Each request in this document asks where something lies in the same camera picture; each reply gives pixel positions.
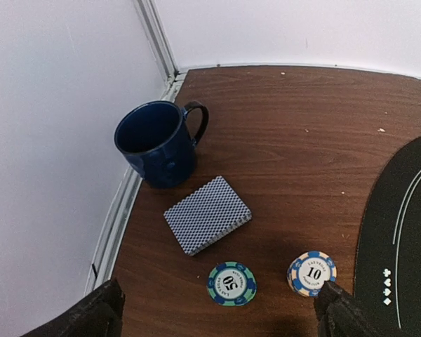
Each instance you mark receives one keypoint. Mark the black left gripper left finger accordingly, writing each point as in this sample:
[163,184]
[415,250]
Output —
[100,313]

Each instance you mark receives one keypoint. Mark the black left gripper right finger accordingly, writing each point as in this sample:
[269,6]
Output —
[339,315]

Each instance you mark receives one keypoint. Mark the dark blue ceramic mug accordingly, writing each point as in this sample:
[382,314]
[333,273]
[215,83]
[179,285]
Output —
[155,141]

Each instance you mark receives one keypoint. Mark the black round poker mat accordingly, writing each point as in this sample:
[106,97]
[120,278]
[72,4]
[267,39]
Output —
[388,263]

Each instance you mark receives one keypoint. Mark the blue-backed playing card deck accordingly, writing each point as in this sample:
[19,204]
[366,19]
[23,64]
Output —
[206,215]

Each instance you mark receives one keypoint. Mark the green 50 poker chip stack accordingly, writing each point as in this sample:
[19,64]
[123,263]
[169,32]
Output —
[231,284]

